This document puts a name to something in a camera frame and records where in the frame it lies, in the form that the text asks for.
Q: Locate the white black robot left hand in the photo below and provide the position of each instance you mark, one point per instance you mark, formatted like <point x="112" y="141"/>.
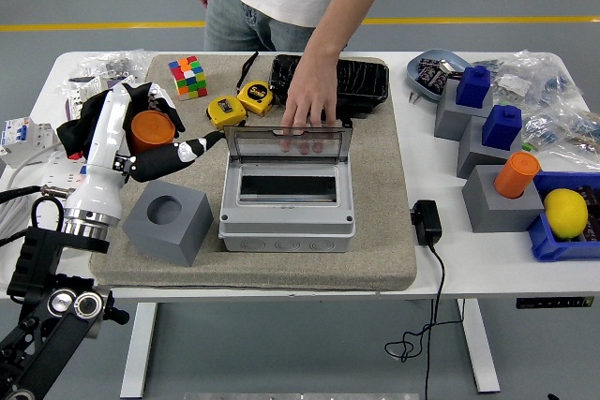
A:
<point x="105" y="156"/>

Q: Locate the person's left hand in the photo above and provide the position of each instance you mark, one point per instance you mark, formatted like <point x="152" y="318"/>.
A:
<point x="311" y="91"/>

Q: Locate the orange cylinder battery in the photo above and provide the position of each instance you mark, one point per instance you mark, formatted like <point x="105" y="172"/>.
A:
<point x="152" y="130"/>
<point x="515" y="175"/>

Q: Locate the grey electrical box with lid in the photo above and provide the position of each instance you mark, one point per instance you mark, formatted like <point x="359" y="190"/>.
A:
<point x="286" y="226"/>

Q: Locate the person's left forearm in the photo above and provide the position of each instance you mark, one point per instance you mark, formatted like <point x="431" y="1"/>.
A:
<point x="347" y="11"/>

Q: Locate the blue square battery block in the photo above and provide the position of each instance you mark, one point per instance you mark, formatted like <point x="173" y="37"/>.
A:
<point x="473" y="88"/>
<point x="501" y="128"/>

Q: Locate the black cloth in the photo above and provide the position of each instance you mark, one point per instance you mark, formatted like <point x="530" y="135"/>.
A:
<point x="79" y="133"/>

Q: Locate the black plastic tray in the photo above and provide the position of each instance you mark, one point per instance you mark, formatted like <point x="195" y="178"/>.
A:
<point x="361" y="81"/>

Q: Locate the yellow tape measure 5m label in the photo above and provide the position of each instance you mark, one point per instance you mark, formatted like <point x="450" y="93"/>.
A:
<point x="255" y="98"/>

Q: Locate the clear bag of white boxes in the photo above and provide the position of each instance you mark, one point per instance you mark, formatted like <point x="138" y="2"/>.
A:
<point x="86" y="91"/>

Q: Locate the white table leg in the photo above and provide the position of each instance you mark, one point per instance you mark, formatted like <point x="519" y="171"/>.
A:
<point x="138" y="353"/>
<point x="480" y="353"/>

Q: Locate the white circuit breaker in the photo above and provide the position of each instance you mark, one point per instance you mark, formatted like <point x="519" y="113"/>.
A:
<point x="21" y="135"/>

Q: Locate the yellow tape measure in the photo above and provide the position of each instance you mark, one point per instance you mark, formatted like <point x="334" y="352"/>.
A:
<point x="226" y="112"/>

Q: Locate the colourful puzzle cube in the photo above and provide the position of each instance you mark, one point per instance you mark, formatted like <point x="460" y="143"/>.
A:
<point x="188" y="79"/>

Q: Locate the clear bag of dark screws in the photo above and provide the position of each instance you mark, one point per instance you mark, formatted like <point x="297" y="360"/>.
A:
<point x="115" y="65"/>

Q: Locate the black table control panel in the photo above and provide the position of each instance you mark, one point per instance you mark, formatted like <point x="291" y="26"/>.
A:
<point x="553" y="302"/>

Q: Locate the grey-brown mat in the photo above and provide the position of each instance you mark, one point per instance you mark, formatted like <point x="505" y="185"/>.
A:
<point x="375" y="161"/>

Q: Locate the small metal screws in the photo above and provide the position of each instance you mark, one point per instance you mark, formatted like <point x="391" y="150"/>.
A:
<point x="413" y="97"/>

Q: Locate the grey block with round hole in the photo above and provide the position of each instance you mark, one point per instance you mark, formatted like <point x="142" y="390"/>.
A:
<point x="178" y="231"/>

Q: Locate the dark printed packet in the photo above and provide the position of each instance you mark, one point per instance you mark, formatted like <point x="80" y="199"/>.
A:
<point x="433" y="78"/>
<point x="443" y="65"/>

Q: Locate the grey holder block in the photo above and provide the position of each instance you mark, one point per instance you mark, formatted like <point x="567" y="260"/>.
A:
<point x="473" y="152"/>
<point x="450" y="119"/>
<point x="497" y="215"/>

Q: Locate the blue-grey bowl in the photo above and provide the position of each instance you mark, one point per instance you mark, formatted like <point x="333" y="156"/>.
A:
<point x="450" y="55"/>

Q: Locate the blue plastic bin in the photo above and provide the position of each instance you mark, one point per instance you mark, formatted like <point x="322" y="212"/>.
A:
<point x="553" y="250"/>

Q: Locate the black power adapter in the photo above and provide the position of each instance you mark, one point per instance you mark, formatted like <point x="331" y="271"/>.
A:
<point x="427" y="222"/>

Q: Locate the dark parts in bin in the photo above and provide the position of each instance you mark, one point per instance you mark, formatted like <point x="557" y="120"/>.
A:
<point x="593" y="217"/>

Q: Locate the yellow lemon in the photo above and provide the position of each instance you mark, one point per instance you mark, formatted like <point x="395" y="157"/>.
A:
<point x="566" y="212"/>

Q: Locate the clear bag of white parts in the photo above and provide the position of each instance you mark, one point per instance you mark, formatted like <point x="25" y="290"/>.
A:
<point x="513" y="84"/>

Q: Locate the small green connector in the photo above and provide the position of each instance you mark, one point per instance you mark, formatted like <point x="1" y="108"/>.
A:
<point x="528" y="146"/>

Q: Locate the clear bag of blue parts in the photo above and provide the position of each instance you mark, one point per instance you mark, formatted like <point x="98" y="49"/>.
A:
<point x="555" y="84"/>
<point x="546" y="128"/>

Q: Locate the clear bag of brown parts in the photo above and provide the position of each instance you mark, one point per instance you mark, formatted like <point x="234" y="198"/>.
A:
<point x="583" y="133"/>

